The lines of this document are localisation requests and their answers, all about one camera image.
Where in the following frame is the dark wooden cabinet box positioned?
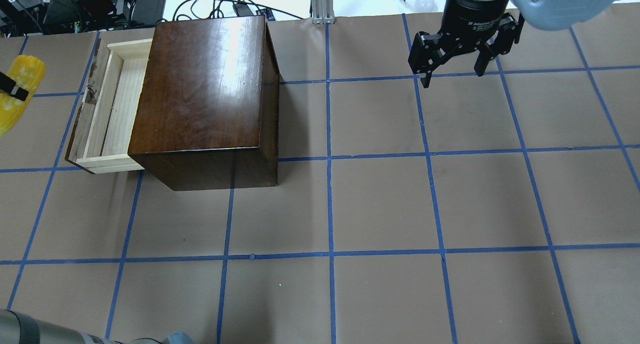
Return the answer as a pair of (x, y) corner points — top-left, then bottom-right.
(128, 16), (281, 191)

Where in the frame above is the yellow corn cob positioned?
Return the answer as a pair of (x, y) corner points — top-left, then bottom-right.
(0, 55), (46, 137)

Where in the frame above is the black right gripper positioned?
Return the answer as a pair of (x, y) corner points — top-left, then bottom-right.
(407, 0), (526, 89)

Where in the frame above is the aluminium frame post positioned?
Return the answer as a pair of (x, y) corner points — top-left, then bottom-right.
(310, 0), (336, 25)

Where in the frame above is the black electronics box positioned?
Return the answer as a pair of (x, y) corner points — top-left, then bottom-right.
(0, 0), (166, 38)

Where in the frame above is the wooden drawer with white handle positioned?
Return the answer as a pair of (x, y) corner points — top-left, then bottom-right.
(65, 39), (152, 174)

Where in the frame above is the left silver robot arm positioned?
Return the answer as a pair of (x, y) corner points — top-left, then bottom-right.
(0, 309), (120, 343)

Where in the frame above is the black power adapter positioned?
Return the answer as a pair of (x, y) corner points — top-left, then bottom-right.
(232, 1), (255, 17)

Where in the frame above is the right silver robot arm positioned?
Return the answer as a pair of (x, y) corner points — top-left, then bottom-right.
(407, 0), (620, 88)

